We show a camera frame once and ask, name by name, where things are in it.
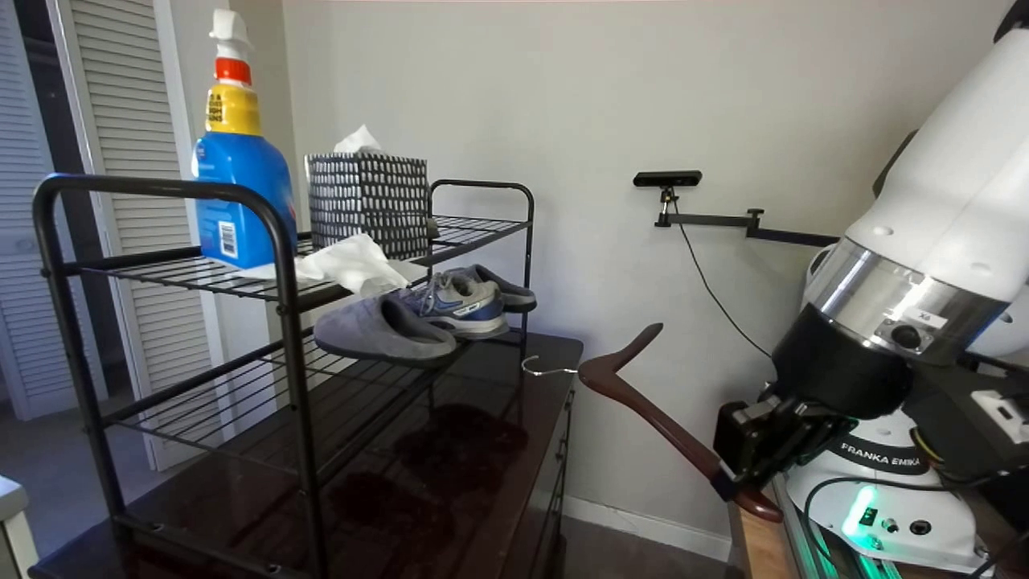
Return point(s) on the dark wooden dresser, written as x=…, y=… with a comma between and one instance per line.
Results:
x=461, y=469

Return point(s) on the blue yellow spray bottle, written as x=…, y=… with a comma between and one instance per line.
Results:
x=241, y=181

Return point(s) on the white louvered closet door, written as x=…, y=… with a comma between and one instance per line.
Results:
x=139, y=107

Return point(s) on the patterned tissue box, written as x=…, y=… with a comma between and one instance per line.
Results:
x=371, y=203

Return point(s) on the white crumpled cloth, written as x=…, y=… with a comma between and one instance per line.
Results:
x=348, y=261

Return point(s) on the dark grey shoe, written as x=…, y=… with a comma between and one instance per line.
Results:
x=514, y=293

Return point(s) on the black stereo camera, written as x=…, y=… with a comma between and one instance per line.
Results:
x=668, y=178

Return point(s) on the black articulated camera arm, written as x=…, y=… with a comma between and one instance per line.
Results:
x=718, y=219

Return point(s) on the white furniture corner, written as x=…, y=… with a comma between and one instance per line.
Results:
x=15, y=525

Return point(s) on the grey slipper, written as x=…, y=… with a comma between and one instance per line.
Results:
x=382, y=332

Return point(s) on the white door with knob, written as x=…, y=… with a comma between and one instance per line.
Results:
x=21, y=214

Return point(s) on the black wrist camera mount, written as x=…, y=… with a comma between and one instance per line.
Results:
x=967, y=427

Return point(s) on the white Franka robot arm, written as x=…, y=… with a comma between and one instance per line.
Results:
x=952, y=193

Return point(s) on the brown wooden clothes hanger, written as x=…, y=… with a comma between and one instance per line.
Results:
x=644, y=412

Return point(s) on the black metal shoe rack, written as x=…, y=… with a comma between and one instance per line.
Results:
x=296, y=373

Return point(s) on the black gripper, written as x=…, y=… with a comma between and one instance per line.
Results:
x=806, y=434

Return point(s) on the wooden table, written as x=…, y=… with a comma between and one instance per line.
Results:
x=759, y=552

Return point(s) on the grey blue sneaker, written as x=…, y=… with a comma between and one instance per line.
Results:
x=470, y=306

